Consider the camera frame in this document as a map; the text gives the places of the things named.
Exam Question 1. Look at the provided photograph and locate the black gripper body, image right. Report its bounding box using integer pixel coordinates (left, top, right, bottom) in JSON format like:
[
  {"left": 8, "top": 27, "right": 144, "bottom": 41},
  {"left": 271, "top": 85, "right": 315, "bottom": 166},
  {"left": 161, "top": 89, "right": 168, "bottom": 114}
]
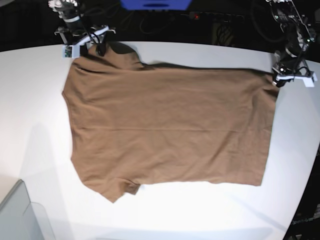
[{"left": 273, "top": 51, "right": 304, "bottom": 75}]

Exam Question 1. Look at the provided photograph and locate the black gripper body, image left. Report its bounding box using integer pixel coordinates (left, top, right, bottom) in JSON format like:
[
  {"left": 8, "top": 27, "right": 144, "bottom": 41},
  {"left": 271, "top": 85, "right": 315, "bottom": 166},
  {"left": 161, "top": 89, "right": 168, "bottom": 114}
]
[{"left": 65, "top": 21, "right": 88, "bottom": 37}]

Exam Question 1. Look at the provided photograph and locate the brown t-shirt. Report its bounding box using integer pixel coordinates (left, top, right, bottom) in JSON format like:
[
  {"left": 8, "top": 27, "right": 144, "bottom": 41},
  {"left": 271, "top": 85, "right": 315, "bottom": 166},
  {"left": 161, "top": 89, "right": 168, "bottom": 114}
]
[{"left": 62, "top": 45, "right": 279, "bottom": 202}]

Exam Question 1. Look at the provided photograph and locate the blue plastic box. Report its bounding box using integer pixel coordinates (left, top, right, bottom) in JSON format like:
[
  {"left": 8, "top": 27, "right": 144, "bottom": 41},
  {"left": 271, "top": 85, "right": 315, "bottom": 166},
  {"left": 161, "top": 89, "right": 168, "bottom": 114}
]
[{"left": 120, "top": 0, "right": 192, "bottom": 11}]

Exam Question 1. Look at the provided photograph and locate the black power strip red light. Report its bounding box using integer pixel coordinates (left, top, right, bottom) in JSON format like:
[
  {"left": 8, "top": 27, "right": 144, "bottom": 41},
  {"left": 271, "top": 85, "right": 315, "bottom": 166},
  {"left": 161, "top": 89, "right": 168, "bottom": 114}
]
[{"left": 187, "top": 11, "right": 245, "bottom": 23}]

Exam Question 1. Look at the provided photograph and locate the translucent grey plastic bin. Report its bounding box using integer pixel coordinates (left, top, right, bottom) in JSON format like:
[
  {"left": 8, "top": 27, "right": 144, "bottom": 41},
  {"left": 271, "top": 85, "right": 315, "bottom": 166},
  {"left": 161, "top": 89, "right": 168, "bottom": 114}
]
[{"left": 0, "top": 180, "right": 56, "bottom": 240}]

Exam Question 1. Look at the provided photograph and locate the white camera mount, image left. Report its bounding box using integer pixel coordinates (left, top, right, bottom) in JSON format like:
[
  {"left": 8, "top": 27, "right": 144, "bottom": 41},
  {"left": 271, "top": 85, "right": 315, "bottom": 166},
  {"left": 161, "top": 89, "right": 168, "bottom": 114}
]
[{"left": 54, "top": 25, "right": 116, "bottom": 59}]

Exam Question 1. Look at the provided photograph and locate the white camera mount, image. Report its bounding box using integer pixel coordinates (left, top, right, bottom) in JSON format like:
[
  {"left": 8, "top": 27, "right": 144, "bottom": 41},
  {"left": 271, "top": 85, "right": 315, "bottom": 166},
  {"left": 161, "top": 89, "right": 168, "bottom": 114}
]
[
  {"left": 54, "top": 25, "right": 116, "bottom": 59},
  {"left": 272, "top": 59, "right": 318, "bottom": 88}
]

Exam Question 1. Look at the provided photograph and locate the white camera mount, image right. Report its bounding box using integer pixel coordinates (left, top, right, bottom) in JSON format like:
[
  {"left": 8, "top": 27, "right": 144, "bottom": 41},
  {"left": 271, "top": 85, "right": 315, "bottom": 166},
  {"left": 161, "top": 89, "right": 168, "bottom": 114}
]
[{"left": 272, "top": 59, "right": 318, "bottom": 88}]

